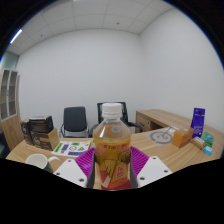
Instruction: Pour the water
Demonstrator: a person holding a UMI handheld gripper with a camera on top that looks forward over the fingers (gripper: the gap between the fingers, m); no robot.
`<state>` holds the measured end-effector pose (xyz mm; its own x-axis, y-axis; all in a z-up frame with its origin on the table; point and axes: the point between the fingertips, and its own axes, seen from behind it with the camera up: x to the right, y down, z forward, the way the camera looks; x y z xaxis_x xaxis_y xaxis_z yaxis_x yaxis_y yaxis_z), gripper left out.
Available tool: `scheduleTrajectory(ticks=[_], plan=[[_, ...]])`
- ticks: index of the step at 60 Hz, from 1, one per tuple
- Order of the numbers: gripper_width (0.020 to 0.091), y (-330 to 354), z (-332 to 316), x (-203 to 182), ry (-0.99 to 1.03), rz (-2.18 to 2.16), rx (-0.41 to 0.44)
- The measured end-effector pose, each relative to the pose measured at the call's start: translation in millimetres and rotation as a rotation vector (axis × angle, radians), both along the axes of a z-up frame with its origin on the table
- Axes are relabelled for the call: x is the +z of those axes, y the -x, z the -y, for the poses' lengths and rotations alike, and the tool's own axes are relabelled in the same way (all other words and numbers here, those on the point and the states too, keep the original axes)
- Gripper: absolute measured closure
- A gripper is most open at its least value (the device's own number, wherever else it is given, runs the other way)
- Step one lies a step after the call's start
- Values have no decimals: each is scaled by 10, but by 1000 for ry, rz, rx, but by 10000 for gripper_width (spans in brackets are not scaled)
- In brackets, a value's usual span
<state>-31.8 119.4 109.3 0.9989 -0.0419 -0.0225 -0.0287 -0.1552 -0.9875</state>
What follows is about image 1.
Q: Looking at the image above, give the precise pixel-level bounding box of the green box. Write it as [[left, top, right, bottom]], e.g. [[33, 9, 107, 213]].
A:
[[200, 131, 216, 149]]

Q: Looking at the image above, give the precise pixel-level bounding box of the tall purple box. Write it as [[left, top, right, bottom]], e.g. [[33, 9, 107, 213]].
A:
[[190, 106, 207, 139]]

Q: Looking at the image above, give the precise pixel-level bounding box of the wooden side desk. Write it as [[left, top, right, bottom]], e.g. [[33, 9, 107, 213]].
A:
[[134, 108, 189, 134]]

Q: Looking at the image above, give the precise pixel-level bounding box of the orange cardboard box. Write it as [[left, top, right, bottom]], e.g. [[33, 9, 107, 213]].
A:
[[171, 126, 195, 149]]

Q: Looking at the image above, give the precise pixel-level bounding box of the white sheet with colourful stickers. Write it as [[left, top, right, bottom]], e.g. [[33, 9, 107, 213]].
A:
[[51, 140, 92, 158]]

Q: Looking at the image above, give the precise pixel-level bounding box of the dark box with stripes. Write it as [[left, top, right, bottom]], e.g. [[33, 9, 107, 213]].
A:
[[28, 115, 55, 134]]

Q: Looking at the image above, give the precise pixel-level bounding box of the wooden cabinet with glass doors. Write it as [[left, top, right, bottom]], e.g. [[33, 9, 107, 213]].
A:
[[0, 68, 25, 152]]

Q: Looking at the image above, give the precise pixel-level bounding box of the black mesh office chair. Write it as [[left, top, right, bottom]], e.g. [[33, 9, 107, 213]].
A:
[[90, 101, 145, 135]]

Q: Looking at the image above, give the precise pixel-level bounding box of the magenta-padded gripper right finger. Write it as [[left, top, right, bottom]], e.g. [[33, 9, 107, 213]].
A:
[[128, 145, 174, 189]]

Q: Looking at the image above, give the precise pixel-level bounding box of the yellow-labelled drink bottle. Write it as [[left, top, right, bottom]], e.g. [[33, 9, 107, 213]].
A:
[[92, 102, 133, 191]]

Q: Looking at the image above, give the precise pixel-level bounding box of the green and white paper cup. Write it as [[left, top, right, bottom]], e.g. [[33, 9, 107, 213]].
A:
[[25, 153, 62, 174]]

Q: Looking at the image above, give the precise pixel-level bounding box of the dark grey office chair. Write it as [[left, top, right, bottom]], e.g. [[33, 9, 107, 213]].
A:
[[59, 106, 91, 139]]

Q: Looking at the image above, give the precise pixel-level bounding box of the small blue box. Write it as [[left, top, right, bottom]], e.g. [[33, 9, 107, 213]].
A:
[[202, 145, 214, 157]]

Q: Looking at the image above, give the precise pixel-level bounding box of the rectangular ceiling light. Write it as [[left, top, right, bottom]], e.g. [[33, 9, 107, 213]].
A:
[[9, 28, 24, 45]]

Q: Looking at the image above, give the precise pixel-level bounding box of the paper with round print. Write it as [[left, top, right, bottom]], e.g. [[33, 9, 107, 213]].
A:
[[148, 125, 181, 147]]

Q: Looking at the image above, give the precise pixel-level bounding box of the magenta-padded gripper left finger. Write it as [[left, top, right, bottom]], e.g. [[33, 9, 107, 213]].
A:
[[53, 147, 98, 189]]

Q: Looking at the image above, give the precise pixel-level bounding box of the brown and black carton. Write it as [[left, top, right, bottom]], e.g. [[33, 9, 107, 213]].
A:
[[30, 127, 61, 152]]

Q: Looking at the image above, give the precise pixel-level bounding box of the small tan box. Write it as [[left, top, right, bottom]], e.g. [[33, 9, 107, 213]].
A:
[[191, 135, 208, 151]]

